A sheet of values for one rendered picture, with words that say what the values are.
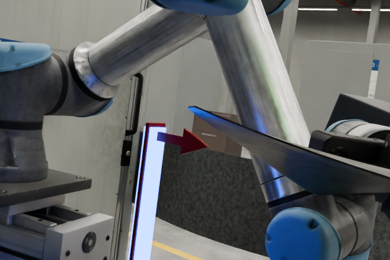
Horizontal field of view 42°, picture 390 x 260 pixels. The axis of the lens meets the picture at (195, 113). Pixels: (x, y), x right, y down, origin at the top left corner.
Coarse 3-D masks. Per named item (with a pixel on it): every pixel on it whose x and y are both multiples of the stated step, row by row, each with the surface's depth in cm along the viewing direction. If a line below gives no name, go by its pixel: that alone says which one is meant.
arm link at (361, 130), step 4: (368, 124) 62; (372, 124) 61; (376, 124) 61; (356, 128) 62; (360, 128) 61; (364, 128) 60; (368, 128) 59; (372, 128) 59; (376, 128) 58; (380, 128) 58; (384, 128) 58; (388, 128) 58; (352, 132) 61; (356, 132) 60; (360, 132) 59; (364, 132) 59; (368, 132) 58
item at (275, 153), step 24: (216, 120) 33; (240, 144) 42; (264, 144) 37; (288, 144) 30; (288, 168) 45; (312, 168) 42; (336, 168) 39; (360, 168) 29; (384, 168) 31; (312, 192) 50; (336, 192) 48; (360, 192) 46; (384, 192) 44
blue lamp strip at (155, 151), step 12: (156, 132) 47; (156, 144) 47; (156, 156) 47; (156, 168) 48; (144, 180) 47; (156, 180) 48; (144, 192) 47; (156, 192) 48; (144, 204) 47; (156, 204) 48; (144, 216) 47; (144, 228) 47; (144, 240) 48; (144, 252) 48
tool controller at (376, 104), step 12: (348, 96) 95; (360, 96) 103; (336, 108) 96; (348, 108) 94; (360, 108) 93; (372, 108) 92; (384, 108) 94; (336, 120) 96; (372, 120) 92; (384, 120) 90
